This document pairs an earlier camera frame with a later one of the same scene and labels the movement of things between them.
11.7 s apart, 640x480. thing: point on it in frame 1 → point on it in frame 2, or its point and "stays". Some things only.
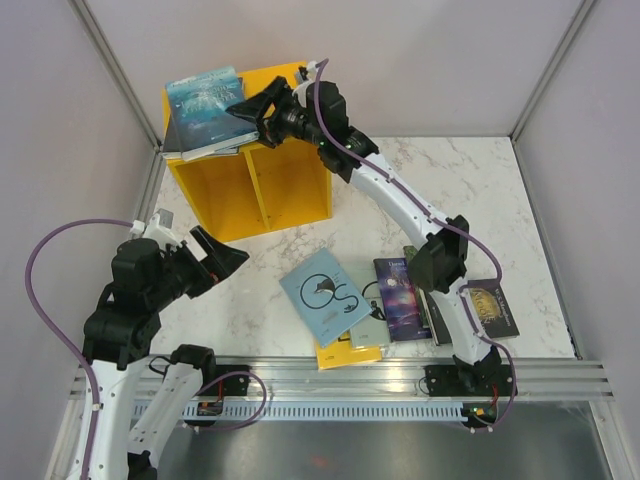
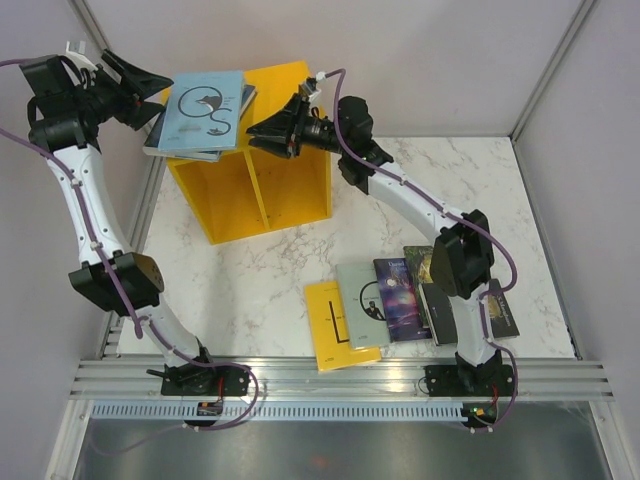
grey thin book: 372,329 stays
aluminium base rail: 135,379 stays
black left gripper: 220,262 → 144,84
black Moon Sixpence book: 490,307 stays
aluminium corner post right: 550,70 stays
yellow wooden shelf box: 263,189 stays
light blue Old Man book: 325,297 → 203,111
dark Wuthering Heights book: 171,147 → 151,146
